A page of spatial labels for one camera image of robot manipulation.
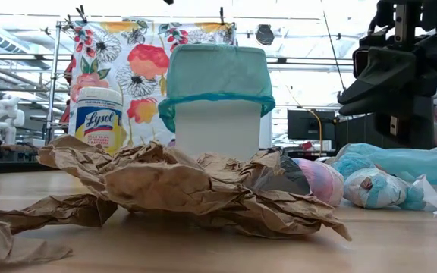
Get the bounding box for metal wire rack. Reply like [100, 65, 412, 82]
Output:
[42, 20, 76, 145]

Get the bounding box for white plastic trash bin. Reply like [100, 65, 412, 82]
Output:
[174, 99, 263, 160]

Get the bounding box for teal drawstring trash bag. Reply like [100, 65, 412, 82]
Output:
[156, 42, 276, 134]

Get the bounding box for white floral cloth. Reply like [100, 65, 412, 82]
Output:
[65, 19, 238, 152]

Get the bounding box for purple white wrapper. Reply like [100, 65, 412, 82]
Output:
[291, 156, 345, 208]

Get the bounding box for black computer monitor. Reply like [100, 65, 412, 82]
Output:
[286, 108, 336, 142]

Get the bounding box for yellow cable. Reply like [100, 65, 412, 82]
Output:
[285, 83, 324, 155]

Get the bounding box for white wrapper with brown mark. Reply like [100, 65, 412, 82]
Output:
[342, 166, 413, 210]

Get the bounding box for thin black hanging cable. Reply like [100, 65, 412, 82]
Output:
[322, 10, 347, 93]

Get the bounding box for dark foil wrapper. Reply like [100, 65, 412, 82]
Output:
[275, 154, 313, 197]

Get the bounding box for black partition wall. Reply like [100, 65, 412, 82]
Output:
[334, 113, 379, 151]

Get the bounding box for yellow Lysol wipes canister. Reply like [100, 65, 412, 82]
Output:
[73, 86, 125, 156]

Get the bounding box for brown packing paper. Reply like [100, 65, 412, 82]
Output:
[0, 192, 120, 267]
[37, 134, 353, 243]

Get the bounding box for black aluminium table frame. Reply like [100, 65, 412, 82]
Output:
[0, 159, 58, 175]

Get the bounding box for round black hanging fixture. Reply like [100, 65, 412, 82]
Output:
[254, 24, 276, 47]

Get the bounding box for light blue trash bag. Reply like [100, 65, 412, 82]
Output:
[331, 142, 437, 212]

